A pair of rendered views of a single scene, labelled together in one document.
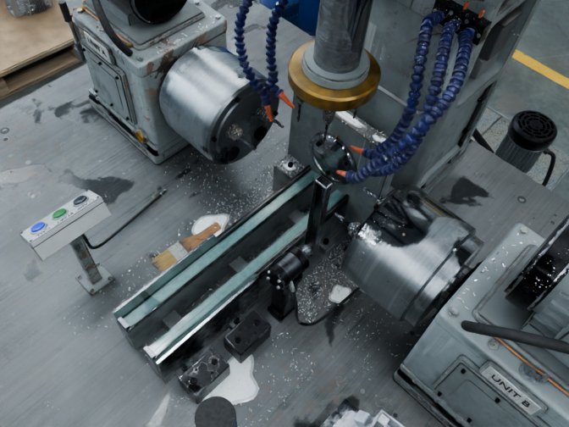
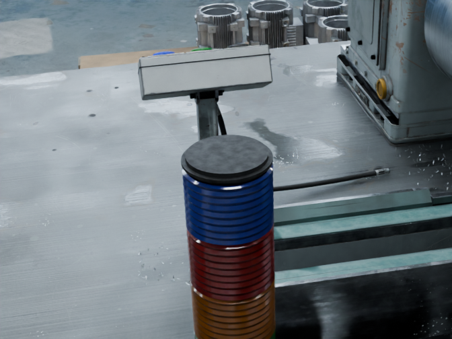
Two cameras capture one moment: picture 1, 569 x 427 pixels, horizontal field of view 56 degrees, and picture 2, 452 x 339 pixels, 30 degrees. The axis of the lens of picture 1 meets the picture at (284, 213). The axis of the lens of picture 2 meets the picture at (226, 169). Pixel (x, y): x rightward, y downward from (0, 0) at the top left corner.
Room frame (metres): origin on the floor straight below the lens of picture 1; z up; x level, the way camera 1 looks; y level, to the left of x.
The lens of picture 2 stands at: (-0.18, -0.25, 1.48)
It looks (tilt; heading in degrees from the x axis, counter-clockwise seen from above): 29 degrees down; 42
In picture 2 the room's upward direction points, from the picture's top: 3 degrees counter-clockwise
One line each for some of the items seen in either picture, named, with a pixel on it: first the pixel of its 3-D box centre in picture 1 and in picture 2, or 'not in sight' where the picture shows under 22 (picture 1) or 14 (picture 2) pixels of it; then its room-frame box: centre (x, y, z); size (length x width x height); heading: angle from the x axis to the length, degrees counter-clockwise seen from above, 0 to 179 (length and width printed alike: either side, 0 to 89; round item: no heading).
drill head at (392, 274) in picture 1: (420, 262); not in sight; (0.58, -0.30, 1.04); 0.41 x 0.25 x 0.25; 50
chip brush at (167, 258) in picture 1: (188, 246); not in sight; (0.70, 0.24, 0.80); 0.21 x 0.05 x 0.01; 136
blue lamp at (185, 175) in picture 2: not in sight; (228, 194); (0.18, 0.07, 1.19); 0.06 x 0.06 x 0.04
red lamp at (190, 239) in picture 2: not in sight; (231, 249); (0.18, 0.07, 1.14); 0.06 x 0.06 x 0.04
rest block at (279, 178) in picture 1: (289, 177); not in sight; (0.92, 0.00, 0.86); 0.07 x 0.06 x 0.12; 50
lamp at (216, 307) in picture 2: not in sight; (233, 300); (0.18, 0.07, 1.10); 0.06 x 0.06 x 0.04
